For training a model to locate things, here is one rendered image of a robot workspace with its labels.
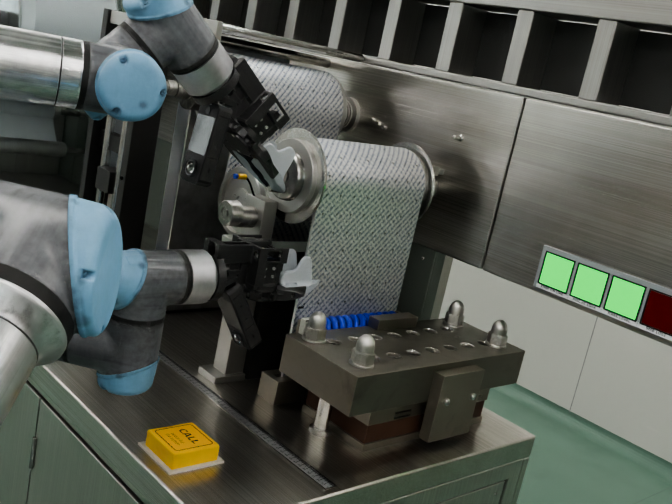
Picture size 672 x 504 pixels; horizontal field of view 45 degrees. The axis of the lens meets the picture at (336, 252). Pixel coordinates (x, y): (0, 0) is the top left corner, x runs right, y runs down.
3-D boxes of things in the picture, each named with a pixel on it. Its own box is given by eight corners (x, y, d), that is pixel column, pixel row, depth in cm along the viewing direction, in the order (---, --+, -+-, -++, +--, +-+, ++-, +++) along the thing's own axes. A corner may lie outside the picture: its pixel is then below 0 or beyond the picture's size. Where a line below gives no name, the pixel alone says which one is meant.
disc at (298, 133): (256, 209, 133) (272, 120, 129) (259, 209, 133) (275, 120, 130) (314, 234, 122) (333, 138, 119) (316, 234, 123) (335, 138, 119)
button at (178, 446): (144, 445, 107) (146, 429, 106) (189, 437, 111) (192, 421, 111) (171, 471, 102) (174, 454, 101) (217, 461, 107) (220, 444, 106)
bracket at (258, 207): (195, 373, 133) (227, 192, 126) (227, 368, 137) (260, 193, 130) (211, 385, 129) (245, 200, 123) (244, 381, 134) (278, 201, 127)
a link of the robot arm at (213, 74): (190, 79, 103) (158, 69, 109) (209, 105, 106) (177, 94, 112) (229, 40, 105) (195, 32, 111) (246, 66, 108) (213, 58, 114)
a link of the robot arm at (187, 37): (106, 2, 102) (158, -40, 103) (156, 68, 109) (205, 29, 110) (126, 17, 96) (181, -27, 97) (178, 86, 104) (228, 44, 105)
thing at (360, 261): (290, 326, 127) (313, 213, 123) (392, 317, 143) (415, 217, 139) (292, 328, 127) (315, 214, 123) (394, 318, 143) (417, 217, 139)
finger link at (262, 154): (285, 174, 117) (253, 130, 112) (278, 181, 117) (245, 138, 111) (266, 167, 121) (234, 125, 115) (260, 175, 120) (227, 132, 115)
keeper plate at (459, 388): (418, 437, 124) (434, 371, 122) (459, 427, 131) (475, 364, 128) (430, 444, 122) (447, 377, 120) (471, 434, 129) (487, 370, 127)
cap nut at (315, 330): (296, 335, 121) (302, 307, 120) (315, 333, 124) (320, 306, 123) (312, 345, 119) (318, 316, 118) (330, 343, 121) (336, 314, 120)
